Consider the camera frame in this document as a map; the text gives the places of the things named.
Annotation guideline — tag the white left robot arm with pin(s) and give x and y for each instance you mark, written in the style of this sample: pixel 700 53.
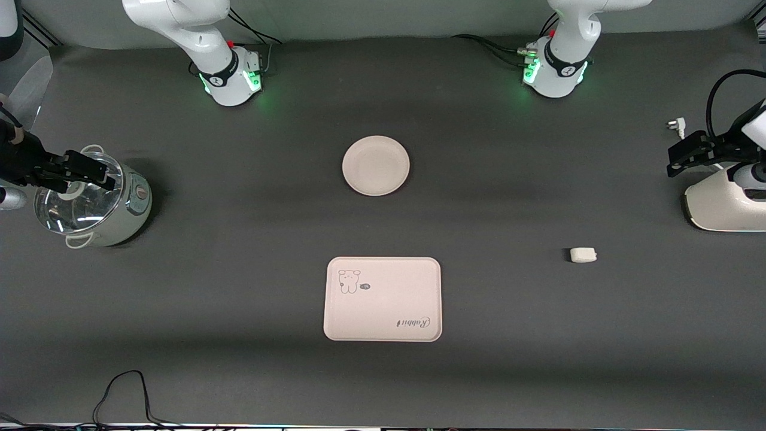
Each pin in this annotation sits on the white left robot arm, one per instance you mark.
pixel 568 72

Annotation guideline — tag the grey chair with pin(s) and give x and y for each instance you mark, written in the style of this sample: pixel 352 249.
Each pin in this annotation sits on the grey chair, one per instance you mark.
pixel 33 90

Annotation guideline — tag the glass pot lid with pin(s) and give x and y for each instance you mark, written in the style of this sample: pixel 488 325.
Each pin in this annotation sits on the glass pot lid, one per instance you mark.
pixel 78 216

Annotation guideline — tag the dark grey table mat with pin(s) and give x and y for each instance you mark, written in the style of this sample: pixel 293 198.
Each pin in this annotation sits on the dark grey table mat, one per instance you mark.
pixel 538 359

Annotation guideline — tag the white toaster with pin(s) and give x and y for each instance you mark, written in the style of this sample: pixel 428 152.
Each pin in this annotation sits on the white toaster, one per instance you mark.
pixel 718 206

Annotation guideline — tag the pale green electric pot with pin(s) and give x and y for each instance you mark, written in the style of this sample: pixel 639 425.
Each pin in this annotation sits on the pale green electric pot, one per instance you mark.
pixel 128 209

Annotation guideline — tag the small white bun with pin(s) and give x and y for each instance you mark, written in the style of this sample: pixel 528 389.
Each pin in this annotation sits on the small white bun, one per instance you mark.
pixel 583 255

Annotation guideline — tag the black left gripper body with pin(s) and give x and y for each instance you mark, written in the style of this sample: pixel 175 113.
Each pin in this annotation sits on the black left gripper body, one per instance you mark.
pixel 722 148

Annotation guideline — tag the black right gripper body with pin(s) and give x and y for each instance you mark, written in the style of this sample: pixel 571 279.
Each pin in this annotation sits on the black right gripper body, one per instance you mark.
pixel 18 160

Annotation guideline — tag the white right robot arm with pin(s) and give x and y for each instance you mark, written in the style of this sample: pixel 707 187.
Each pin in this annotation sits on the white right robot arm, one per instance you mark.
pixel 197 30

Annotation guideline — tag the beige rabbit print tray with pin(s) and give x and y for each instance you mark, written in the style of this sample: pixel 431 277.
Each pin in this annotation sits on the beige rabbit print tray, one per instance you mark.
pixel 383 311

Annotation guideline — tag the round beige plate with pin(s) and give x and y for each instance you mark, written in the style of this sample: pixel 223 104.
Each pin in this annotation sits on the round beige plate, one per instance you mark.
pixel 376 166

